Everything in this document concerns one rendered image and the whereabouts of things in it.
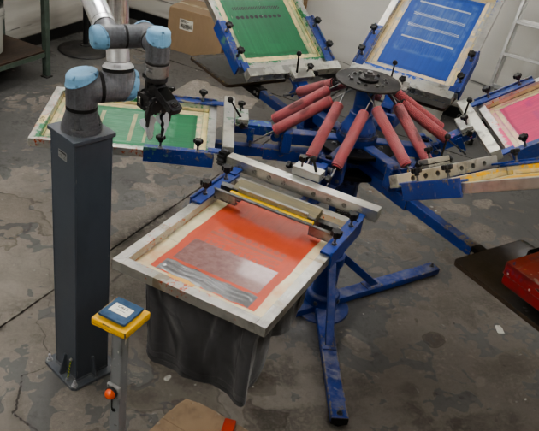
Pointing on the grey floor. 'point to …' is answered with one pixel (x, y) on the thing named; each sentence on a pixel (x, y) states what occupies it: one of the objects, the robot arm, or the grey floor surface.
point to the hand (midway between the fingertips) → (157, 135)
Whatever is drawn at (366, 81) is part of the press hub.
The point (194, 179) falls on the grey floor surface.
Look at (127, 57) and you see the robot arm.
